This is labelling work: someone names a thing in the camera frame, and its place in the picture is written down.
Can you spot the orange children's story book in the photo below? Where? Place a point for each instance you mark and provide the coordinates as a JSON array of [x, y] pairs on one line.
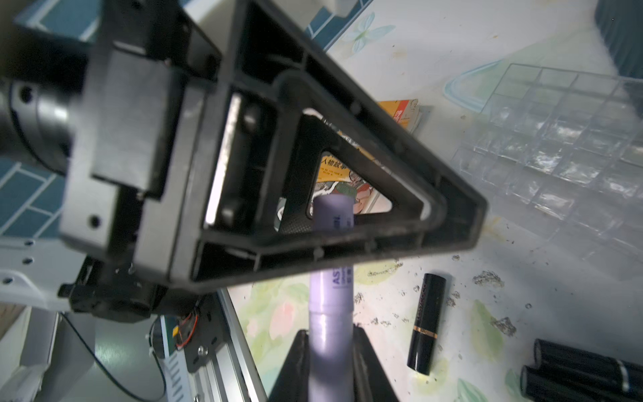
[[327, 162]]

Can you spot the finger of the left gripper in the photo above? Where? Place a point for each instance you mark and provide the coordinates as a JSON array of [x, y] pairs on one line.
[[281, 109]]

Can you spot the teal plastic storage bin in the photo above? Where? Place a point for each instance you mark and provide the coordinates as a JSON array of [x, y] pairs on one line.
[[620, 26]]

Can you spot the purple lip balm tube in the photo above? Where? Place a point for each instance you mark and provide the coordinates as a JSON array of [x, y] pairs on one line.
[[331, 335]]

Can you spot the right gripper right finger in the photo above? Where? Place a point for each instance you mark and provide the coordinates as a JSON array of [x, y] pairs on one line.
[[371, 383]]

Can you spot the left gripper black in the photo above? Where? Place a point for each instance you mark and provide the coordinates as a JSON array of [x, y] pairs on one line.
[[121, 119]]

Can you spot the black lipstick gold band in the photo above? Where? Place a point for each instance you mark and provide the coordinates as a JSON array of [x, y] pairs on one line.
[[425, 331]]

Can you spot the clear acrylic lipstick organizer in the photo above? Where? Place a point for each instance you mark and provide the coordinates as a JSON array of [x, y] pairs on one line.
[[559, 153]]

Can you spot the aluminium rail frame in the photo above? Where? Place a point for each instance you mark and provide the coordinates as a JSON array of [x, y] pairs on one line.
[[217, 364]]

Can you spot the black lipstick silver band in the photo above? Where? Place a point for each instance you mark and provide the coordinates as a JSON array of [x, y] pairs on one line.
[[537, 387], [588, 368]]

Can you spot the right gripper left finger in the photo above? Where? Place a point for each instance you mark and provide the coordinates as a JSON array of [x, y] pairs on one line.
[[292, 382]]

